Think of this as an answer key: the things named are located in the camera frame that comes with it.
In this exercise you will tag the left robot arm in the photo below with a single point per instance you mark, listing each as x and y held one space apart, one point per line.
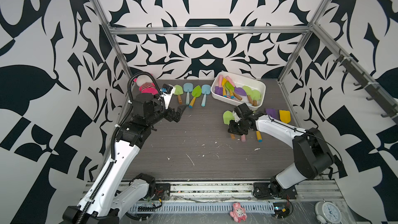
102 204

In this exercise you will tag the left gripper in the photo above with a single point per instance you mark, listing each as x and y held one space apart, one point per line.
176 114

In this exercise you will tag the pink bear toy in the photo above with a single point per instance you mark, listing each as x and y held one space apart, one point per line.
238 213

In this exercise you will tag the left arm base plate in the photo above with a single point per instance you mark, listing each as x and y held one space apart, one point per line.
159 191

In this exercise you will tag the green circuit board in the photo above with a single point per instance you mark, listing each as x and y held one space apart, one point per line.
281 210

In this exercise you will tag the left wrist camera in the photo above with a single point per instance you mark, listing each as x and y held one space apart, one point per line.
167 92

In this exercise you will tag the light blue toy shovel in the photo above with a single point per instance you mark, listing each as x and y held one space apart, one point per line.
206 90

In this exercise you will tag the yellow shovel wooden handle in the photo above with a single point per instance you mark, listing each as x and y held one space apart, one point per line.
285 116

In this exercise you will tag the light blue round shovel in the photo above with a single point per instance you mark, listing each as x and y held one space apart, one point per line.
188 88

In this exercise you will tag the white alarm clock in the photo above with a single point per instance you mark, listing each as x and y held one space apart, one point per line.
328 213

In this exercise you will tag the light green shovel wooden handle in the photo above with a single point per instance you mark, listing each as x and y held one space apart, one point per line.
228 116

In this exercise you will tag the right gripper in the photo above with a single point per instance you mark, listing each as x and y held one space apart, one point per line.
230 128

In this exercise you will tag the green shovel orange handle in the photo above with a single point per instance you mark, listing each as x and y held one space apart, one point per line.
178 92

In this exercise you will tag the purple pointed shovel pink handle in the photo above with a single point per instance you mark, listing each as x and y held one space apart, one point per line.
272 113

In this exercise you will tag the white storage box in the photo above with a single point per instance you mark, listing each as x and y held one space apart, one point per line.
236 89

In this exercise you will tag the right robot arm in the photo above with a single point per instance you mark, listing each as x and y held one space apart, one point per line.
311 153

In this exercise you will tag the pink white plush doll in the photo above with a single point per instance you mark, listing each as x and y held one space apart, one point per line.
145 84

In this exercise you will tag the green pointed shovel yellow handle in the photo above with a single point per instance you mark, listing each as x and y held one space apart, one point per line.
258 135

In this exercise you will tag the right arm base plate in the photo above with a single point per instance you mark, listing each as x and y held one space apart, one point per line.
267 191

